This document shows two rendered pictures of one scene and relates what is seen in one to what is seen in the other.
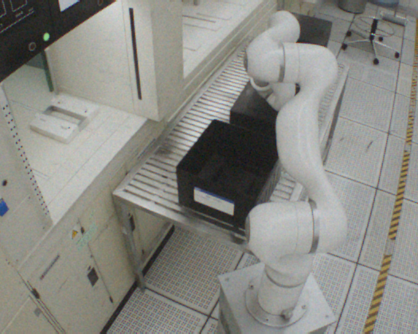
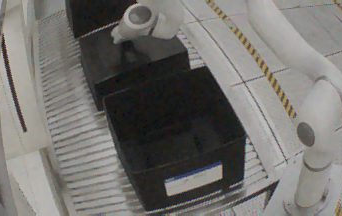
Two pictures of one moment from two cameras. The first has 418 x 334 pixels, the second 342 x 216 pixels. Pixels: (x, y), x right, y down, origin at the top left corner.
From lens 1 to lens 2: 0.59 m
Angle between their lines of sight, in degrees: 27
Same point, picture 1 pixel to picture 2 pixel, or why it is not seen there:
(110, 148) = (43, 198)
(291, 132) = (279, 28)
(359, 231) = (265, 134)
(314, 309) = (334, 176)
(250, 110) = (114, 68)
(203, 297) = not seen: outside the picture
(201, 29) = not seen: hidden behind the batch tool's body
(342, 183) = not seen: hidden behind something
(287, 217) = (325, 97)
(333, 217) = (339, 77)
